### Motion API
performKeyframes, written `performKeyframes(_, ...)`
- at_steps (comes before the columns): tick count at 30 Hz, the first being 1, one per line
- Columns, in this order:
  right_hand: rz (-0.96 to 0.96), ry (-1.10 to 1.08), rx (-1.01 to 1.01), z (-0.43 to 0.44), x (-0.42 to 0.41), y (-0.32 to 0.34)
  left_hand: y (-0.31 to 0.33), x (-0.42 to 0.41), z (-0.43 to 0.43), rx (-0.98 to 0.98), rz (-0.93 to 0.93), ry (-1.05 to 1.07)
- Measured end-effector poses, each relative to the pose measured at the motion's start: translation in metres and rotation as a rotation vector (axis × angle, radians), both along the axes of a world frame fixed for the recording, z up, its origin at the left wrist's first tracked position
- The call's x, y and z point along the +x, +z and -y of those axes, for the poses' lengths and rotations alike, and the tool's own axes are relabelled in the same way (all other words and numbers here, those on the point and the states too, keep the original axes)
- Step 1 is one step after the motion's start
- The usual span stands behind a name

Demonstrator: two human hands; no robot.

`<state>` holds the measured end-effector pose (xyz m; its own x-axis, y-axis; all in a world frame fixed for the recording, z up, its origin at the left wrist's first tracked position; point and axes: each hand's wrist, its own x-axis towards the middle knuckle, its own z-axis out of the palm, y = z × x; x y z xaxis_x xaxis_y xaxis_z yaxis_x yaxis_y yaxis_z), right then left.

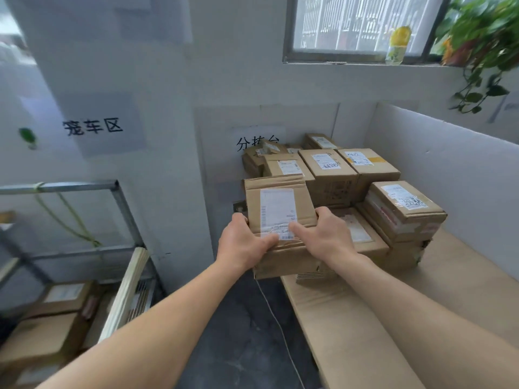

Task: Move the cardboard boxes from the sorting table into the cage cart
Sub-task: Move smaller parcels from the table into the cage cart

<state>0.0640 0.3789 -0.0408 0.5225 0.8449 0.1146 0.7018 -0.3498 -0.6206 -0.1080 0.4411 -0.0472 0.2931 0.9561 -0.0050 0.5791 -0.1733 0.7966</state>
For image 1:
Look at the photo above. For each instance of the person's left hand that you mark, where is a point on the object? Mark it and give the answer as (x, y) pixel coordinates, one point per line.
(239, 247)

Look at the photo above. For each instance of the person's right hand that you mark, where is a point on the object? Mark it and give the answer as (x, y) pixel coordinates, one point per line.
(332, 239)

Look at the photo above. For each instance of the parcel with long label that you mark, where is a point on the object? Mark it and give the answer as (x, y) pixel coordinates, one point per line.
(275, 206)

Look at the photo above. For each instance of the pile of parcels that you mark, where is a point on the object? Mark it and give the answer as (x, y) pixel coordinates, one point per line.
(332, 182)

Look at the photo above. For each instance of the parcel with handwritten label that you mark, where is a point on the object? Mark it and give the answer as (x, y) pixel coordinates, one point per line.
(401, 198)

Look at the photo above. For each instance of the large labelled cardboard box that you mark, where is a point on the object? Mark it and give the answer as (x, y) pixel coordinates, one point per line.
(36, 376)
(103, 324)

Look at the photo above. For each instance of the small parcel white label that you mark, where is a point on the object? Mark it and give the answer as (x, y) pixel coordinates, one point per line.
(61, 293)

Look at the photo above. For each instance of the barcode printed medium cardboard box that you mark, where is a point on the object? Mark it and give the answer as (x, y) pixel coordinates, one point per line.
(40, 336)

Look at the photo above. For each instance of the person's left forearm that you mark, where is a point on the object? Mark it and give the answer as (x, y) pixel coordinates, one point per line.
(142, 336)

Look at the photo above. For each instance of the white partition board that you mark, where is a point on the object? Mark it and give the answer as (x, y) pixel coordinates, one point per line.
(446, 166)

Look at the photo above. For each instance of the yellow bottle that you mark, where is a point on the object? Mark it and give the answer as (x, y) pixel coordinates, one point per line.
(399, 44)

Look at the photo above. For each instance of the dark-framed window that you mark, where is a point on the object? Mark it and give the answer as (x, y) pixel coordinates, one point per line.
(357, 24)

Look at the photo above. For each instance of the green potted trailing plant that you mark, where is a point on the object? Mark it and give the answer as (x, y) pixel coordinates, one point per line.
(482, 36)

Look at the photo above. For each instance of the grey wall socket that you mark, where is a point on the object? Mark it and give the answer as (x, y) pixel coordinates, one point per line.
(238, 206)

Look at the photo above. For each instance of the wall sign with black characters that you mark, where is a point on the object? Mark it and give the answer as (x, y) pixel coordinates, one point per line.
(93, 126)

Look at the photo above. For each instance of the white paper wall notice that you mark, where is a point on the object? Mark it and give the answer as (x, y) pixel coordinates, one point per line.
(496, 109)

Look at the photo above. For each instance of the green popsicle wall hook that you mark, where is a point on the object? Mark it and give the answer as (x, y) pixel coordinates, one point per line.
(27, 135)

